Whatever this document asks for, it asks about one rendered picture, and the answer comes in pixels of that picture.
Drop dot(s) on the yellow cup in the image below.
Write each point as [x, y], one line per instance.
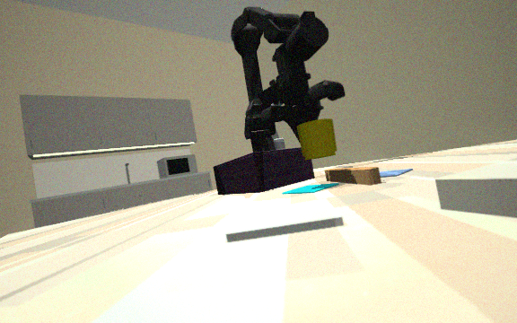
[317, 138]

